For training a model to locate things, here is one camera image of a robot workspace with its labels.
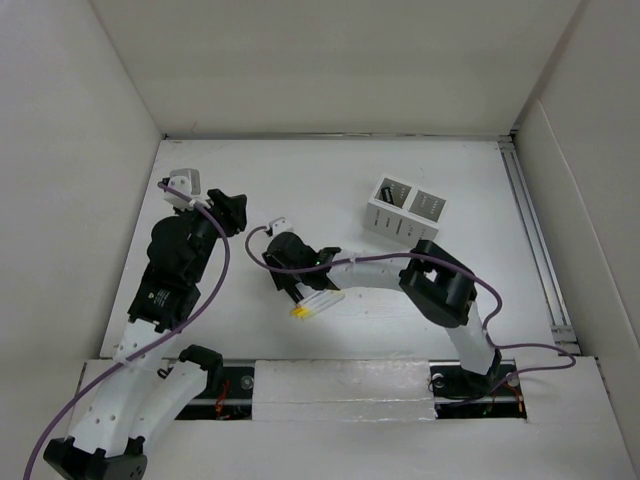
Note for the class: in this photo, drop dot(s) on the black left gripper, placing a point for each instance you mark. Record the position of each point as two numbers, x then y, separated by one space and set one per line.
229 209

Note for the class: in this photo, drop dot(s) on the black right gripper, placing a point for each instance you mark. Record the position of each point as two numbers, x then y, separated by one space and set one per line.
283 279

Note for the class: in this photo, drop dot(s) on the white marker pale yellow cap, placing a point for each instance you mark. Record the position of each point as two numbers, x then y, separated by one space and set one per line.
324 307

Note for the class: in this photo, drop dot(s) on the white marker orange-yellow cap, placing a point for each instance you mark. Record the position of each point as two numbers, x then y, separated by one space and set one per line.
315 302

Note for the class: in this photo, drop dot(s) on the yellow-capped black highlighter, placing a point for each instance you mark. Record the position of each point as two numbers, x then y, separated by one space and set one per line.
386 195

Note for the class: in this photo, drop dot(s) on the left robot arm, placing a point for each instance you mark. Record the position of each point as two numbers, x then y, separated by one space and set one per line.
136 399

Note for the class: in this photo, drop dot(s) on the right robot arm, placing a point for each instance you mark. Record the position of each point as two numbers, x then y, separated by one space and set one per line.
439 286

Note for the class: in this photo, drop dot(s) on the white marker with pink cap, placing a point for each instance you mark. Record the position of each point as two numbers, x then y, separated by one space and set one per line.
320 296

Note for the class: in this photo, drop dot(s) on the white two-compartment pen holder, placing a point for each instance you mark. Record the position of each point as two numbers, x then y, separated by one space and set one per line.
416 215

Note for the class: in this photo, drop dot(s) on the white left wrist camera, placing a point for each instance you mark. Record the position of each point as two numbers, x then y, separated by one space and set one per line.
187 182

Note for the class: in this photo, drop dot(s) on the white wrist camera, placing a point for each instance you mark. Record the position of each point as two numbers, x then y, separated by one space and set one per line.
187 182
278 226

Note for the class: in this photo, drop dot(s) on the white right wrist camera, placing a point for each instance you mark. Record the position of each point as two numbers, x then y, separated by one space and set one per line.
278 226

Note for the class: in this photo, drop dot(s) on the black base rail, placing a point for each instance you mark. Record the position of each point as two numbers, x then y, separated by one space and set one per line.
231 397

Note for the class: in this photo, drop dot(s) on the aluminium rail right side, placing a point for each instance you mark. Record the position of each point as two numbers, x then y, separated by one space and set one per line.
559 319

